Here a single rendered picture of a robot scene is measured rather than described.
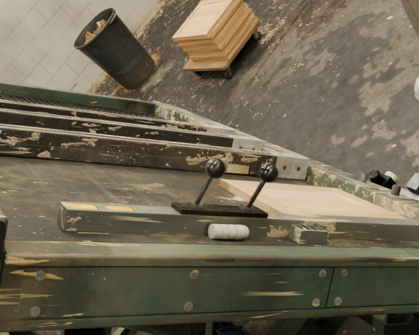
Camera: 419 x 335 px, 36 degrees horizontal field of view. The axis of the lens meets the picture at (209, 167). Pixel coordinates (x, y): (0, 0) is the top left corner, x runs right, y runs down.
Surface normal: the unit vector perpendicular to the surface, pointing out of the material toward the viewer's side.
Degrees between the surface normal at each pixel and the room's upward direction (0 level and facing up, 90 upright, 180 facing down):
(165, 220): 90
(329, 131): 0
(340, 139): 0
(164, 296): 90
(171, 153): 90
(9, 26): 90
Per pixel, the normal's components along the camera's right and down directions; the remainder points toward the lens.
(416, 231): 0.45, 0.24
